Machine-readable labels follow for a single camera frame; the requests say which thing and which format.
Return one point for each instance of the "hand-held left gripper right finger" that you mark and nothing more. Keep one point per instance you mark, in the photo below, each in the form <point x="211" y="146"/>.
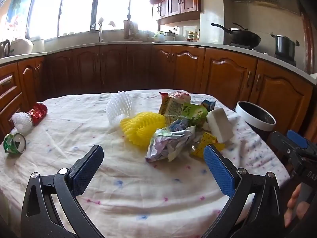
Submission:
<point x="220" y="171"/>

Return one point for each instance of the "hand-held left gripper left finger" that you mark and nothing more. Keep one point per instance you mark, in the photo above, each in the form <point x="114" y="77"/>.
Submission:
<point x="84" y="176"/>

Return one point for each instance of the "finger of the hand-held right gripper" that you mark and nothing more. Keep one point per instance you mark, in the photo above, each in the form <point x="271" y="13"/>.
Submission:
<point x="298" y="138"/>
<point x="281" y="143"/>

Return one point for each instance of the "white black waste bin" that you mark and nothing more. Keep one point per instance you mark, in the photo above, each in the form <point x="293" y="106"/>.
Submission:
<point x="260" y="126"/>

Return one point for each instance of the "silver plastic wrapper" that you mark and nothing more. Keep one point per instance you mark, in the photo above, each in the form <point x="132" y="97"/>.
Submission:
<point x="168" y="143"/>

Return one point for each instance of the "green drink carton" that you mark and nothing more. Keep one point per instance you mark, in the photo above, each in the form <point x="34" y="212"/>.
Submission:
<point x="183" y="110"/>

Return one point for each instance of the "yellow foam fruit net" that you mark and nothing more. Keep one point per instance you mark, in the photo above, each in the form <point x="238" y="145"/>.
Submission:
<point x="141" y="129"/>

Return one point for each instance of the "person's right hand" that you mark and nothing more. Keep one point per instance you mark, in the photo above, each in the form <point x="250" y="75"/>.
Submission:
<point x="293" y="203"/>

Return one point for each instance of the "yellow snack wrapper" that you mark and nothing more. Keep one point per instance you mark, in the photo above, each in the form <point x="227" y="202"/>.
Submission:
<point x="204" y="141"/>

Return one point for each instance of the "white foam block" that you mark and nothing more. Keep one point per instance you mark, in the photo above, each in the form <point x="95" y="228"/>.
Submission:
<point x="219" y="124"/>

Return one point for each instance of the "white dotted tablecloth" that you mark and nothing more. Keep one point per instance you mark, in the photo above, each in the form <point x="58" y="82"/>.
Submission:
<point x="138" y="186"/>

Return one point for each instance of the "blue snack wrapper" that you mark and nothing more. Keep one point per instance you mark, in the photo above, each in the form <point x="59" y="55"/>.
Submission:
<point x="208" y="104"/>

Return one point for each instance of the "crushed green drink can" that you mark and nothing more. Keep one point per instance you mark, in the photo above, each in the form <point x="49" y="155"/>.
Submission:
<point x="14" y="143"/>

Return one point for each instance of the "large white foam fruit net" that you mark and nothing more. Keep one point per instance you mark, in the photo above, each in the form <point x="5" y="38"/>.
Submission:
<point x="118" y="106"/>

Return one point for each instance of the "shiny red foil wrapper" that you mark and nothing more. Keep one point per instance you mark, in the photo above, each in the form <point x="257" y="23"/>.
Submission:
<point x="39" y="111"/>

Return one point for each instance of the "small white foam fruit net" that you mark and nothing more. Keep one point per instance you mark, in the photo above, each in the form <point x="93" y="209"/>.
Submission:
<point x="22" y="122"/>

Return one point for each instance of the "steel cooking pot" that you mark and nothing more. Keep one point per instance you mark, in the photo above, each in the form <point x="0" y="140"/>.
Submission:
<point x="284" y="47"/>

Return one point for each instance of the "gas stove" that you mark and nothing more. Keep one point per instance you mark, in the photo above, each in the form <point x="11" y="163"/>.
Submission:
<point x="247" y="47"/>

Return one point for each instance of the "black wok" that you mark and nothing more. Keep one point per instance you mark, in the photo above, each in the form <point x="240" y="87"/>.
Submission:
<point x="245" y="38"/>

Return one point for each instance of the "wooden lower cabinets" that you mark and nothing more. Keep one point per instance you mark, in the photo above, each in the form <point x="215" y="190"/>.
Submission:
<point x="173" y="69"/>

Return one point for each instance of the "wooden cabinets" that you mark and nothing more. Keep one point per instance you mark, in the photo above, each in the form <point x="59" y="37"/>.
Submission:
<point x="173" y="69"/>
<point x="178" y="2"/>

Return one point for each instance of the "grey kitchen countertop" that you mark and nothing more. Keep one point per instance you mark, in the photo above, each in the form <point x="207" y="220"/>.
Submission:
<point x="198" y="45"/>

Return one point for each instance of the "group of condiment bottles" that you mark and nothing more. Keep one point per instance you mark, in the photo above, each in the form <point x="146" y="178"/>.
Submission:
<point x="193" y="36"/>

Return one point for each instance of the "white plastic container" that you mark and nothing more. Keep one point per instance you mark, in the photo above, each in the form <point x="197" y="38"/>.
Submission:
<point x="38" y="45"/>

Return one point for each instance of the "small steel lidded pot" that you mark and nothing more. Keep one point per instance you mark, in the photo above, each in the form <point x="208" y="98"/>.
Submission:
<point x="169" y="36"/>

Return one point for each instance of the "white rice cooker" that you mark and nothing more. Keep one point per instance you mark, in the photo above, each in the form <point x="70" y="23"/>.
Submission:
<point x="21" y="46"/>

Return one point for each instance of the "chrome kitchen faucet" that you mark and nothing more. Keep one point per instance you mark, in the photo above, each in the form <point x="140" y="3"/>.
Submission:
<point x="99" y="29"/>

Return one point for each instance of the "kitchen window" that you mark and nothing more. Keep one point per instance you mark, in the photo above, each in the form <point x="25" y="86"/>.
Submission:
<point x="74" y="7"/>

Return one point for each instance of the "wooden upper cabinets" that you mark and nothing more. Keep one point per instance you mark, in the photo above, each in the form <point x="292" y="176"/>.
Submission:
<point x="178" y="2"/>

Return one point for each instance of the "wall poster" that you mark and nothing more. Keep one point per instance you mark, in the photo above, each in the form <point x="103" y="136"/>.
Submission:
<point x="18" y="7"/>

